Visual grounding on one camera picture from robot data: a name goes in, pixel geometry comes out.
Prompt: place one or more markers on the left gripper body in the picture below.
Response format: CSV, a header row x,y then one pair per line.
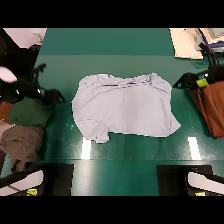
x,y
53,96

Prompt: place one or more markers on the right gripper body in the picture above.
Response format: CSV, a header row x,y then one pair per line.
x,y
189,81

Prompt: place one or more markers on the pale lilac T-shirt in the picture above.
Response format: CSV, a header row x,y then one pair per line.
x,y
126,106

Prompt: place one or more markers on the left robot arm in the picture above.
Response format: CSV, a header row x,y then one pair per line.
x,y
20,181

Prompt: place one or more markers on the dark green garment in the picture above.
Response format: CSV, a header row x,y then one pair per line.
x,y
30,112

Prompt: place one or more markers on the orange-brown garment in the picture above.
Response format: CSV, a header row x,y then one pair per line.
x,y
213,106

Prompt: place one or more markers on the white patterned garment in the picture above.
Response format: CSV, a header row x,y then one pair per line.
x,y
215,34

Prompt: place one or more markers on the grey-brown garment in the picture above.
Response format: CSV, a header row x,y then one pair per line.
x,y
21,141

